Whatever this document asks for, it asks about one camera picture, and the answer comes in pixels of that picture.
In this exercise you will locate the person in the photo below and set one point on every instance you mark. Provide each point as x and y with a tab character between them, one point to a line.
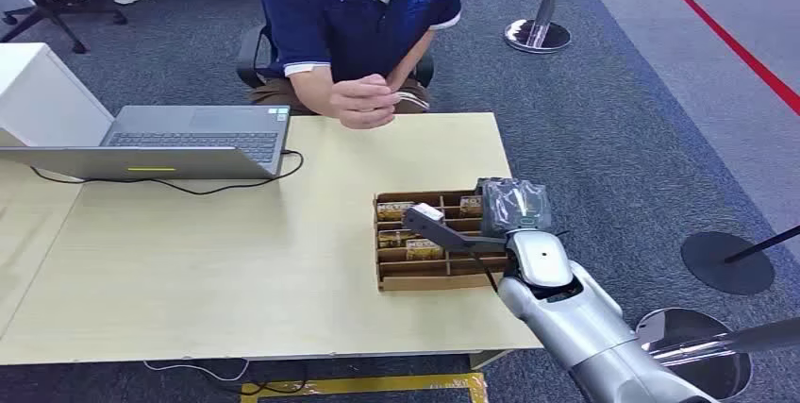
362	12

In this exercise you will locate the grey laptop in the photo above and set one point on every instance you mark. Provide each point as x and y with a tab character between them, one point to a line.
187	137

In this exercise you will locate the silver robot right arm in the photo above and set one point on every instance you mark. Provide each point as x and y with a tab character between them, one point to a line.
581	325

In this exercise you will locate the chrome stanchion with mirror base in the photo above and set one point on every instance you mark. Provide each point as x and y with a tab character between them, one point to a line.
694	350

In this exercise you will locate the gold black hotel card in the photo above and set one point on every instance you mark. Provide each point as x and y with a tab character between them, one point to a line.
395	238
470	205
394	211
425	250

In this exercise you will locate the chrome stanchion with round base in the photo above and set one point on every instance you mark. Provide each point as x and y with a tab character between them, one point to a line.
542	25

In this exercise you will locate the cardboard divider box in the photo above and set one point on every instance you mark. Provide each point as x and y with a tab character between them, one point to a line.
425	275

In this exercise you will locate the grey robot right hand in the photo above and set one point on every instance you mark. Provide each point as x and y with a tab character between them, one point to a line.
514	205

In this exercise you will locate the person's right hand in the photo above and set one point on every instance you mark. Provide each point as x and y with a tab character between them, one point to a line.
362	103

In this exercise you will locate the black office chair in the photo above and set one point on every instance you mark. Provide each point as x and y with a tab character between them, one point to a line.
250	62

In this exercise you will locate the wrist camera on dark bracket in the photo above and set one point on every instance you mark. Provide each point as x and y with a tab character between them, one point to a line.
437	229

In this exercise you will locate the black stanchion with flat base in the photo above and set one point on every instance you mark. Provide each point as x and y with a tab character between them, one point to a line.
719	266

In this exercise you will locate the black swivel chair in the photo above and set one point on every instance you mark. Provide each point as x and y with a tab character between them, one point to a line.
44	12

